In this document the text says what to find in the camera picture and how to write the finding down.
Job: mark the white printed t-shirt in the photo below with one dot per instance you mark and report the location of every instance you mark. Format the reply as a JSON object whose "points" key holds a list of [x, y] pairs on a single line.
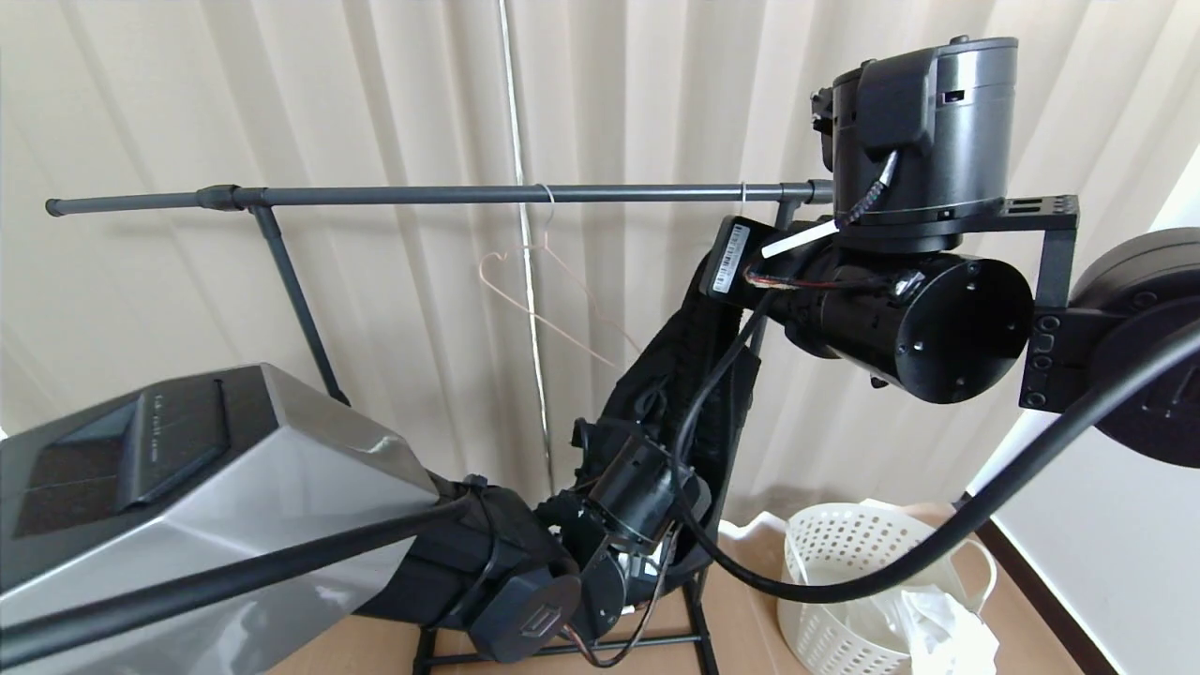
{"points": [[937, 628]]}

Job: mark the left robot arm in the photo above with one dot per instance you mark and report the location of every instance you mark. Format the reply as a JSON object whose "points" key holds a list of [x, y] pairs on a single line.
{"points": [[281, 469]]}

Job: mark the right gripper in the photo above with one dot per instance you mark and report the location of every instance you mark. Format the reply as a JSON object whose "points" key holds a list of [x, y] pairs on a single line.
{"points": [[937, 328]]}

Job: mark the white laundry basket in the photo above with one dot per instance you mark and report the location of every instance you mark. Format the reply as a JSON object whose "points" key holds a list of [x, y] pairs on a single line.
{"points": [[825, 562]]}

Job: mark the pink clothes hanger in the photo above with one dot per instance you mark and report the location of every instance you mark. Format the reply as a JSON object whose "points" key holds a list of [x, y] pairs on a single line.
{"points": [[742, 199], [562, 330]]}

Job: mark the black clothes rack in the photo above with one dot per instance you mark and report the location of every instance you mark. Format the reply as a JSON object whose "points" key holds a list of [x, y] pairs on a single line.
{"points": [[422, 195]]}

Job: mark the beige curtain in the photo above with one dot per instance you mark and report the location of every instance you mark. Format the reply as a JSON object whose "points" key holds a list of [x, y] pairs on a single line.
{"points": [[187, 94]]}

